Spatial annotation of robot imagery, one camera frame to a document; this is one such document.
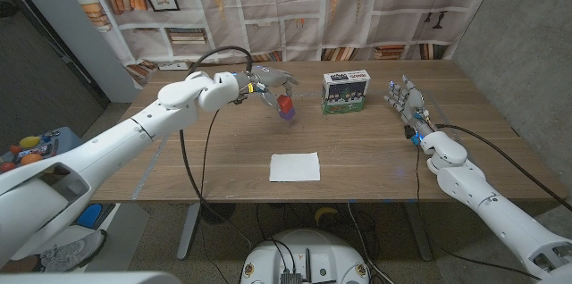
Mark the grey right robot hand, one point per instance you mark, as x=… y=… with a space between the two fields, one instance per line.
x=412 y=103

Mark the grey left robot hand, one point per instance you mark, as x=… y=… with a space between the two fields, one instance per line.
x=268 y=77

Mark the red magnetic block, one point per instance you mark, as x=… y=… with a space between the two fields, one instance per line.
x=285 y=103

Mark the purple magnetic block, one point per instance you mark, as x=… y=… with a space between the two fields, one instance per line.
x=288 y=114

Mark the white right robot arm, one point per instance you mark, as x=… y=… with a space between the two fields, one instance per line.
x=487 y=199

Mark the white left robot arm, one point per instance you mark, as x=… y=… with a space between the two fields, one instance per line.
x=120 y=150

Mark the Peanuts puzzle box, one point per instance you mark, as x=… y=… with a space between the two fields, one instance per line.
x=346 y=94

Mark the yellow toy ball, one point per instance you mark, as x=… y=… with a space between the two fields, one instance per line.
x=29 y=142

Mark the orange toy ball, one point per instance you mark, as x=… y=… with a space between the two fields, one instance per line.
x=31 y=159

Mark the red toy ball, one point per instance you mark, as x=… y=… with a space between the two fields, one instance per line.
x=7 y=167

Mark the printed bookshelf backdrop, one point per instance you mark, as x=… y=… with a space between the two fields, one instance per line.
x=313 y=16

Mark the white paper sheet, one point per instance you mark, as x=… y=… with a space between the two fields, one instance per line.
x=295 y=167

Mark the white power strip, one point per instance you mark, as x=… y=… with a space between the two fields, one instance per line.
x=174 y=66

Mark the dark grey table leg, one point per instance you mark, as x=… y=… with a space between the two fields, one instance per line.
x=420 y=235

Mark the yellow curved floor object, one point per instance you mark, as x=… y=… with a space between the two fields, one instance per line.
x=325 y=212

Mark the black round floor object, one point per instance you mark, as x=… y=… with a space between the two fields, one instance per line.
x=219 y=212

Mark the white robot torso base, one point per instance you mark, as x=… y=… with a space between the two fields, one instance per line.
x=308 y=248

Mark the light grey table leg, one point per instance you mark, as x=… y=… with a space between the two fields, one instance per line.
x=187 y=235

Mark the short black antenna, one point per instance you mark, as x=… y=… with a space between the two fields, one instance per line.
x=308 y=266

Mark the blue grey stool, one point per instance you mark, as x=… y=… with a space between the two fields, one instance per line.
x=69 y=141

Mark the blue foot pedal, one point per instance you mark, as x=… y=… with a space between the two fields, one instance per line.
x=89 y=215

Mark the grey sneaker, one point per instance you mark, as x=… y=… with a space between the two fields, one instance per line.
x=73 y=253

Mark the white robot chest edge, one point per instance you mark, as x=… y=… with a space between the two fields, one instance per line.
x=89 y=278

